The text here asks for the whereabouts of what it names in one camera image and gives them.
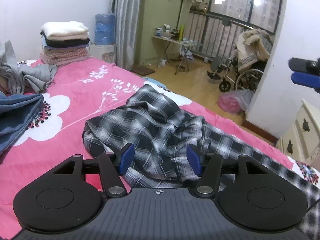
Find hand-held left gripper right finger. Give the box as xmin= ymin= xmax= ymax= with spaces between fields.
xmin=186 ymin=144 xmax=269 ymax=197

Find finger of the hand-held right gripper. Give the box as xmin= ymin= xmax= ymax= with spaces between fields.
xmin=289 ymin=57 xmax=320 ymax=77
xmin=291 ymin=72 xmax=320 ymax=93

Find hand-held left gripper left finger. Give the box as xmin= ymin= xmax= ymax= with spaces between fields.
xmin=52 ymin=143 xmax=135 ymax=197

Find black white plaid pants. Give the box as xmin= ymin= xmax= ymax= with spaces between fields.
xmin=84 ymin=84 xmax=320 ymax=230

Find cream nightstand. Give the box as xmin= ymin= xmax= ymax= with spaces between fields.
xmin=276 ymin=99 xmax=320 ymax=167

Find pink plastic bag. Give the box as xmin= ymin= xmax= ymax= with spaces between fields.
xmin=217 ymin=89 xmax=254 ymax=114

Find wheelchair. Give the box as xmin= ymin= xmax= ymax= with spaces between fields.
xmin=207 ymin=55 xmax=268 ymax=93

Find brown floor mat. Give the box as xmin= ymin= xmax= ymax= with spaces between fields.
xmin=131 ymin=66 xmax=156 ymax=77

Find metal window railing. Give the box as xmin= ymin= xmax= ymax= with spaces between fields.
xmin=189 ymin=11 xmax=250 ymax=63

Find white water dispenser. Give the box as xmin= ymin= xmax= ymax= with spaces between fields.
xmin=89 ymin=44 xmax=117 ymax=64

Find blue jeans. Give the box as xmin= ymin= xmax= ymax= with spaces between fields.
xmin=0 ymin=94 xmax=45 ymax=154

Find pink knitted folded garment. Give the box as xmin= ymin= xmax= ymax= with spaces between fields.
xmin=40 ymin=47 xmax=89 ymax=65

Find folding table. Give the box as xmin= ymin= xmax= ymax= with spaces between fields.
xmin=152 ymin=34 xmax=204 ymax=75

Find grey garment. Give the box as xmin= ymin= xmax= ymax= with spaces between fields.
xmin=0 ymin=40 xmax=58 ymax=94

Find black folded garment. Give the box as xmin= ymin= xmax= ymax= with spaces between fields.
xmin=45 ymin=37 xmax=90 ymax=48

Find blue water jug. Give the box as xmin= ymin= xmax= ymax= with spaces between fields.
xmin=94 ymin=13 xmax=116 ymax=46

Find grey curtain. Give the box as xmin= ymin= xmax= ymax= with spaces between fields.
xmin=109 ymin=0 xmax=143 ymax=72

